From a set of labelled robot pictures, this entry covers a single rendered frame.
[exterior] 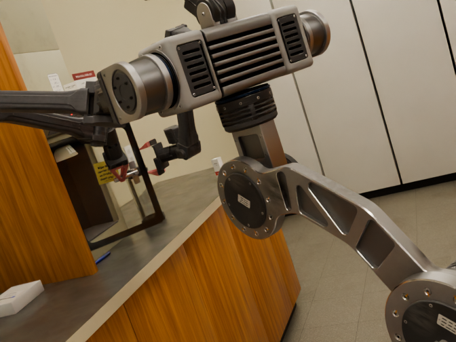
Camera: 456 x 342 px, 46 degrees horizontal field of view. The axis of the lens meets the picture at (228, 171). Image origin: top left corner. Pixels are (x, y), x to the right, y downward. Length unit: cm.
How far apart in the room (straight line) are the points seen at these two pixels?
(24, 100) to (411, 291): 95
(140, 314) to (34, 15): 114
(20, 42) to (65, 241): 70
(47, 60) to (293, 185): 125
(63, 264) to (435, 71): 345
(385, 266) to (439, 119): 366
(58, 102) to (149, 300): 74
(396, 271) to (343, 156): 375
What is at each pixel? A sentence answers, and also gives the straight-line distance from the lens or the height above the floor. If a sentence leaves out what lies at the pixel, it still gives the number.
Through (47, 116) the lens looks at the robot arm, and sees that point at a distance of 160.
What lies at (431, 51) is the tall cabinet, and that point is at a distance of 457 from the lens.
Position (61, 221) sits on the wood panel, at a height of 114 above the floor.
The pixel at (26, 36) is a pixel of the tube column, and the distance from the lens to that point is 205.
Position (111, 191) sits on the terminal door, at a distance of 192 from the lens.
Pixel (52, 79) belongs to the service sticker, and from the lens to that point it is 207.
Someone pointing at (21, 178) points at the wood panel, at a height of 131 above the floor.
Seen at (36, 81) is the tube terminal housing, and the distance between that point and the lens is 200.
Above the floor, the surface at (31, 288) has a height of 97.
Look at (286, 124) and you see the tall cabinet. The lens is 475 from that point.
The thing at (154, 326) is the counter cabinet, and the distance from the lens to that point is 177.
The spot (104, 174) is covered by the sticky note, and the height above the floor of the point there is 123.
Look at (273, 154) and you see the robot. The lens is 122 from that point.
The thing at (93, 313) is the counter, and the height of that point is 94.
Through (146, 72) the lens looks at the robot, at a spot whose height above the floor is 147.
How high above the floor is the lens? 142
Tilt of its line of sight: 10 degrees down
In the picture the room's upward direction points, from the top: 19 degrees counter-clockwise
